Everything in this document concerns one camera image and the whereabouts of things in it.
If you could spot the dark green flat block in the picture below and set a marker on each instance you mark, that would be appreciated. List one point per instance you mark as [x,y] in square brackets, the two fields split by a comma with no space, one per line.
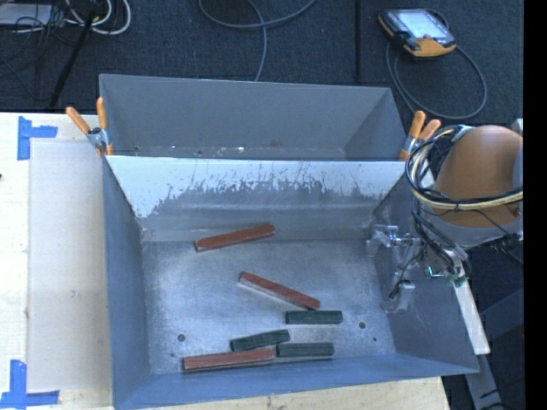
[314,317]
[305,349]
[260,340]

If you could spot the grey metal bin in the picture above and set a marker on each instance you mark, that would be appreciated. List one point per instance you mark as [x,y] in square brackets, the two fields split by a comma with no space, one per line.
[239,280]

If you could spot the red-brown flat block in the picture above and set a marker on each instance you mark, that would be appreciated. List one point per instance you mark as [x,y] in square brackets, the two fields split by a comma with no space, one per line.
[226,359]
[280,291]
[235,237]

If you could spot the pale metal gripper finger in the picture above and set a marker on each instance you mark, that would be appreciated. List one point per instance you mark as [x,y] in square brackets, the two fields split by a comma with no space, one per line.
[401,298]
[382,239]

